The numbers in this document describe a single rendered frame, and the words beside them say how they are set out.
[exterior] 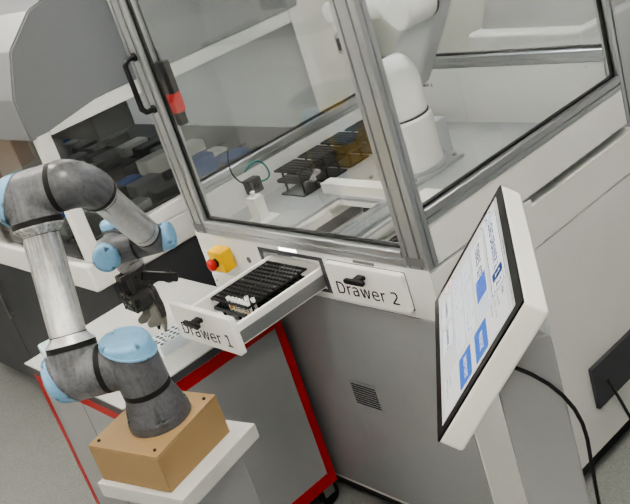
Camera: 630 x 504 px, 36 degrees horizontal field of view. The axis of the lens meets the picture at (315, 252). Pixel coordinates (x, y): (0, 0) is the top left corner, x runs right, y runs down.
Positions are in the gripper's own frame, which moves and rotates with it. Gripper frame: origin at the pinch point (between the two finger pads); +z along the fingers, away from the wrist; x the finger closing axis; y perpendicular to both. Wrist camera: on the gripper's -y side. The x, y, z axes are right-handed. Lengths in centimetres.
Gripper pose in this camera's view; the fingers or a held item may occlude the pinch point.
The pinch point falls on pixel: (163, 325)
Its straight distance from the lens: 280.7
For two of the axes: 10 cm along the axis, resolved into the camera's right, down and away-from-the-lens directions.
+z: 2.9, 8.8, 3.8
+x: 6.2, 1.3, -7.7
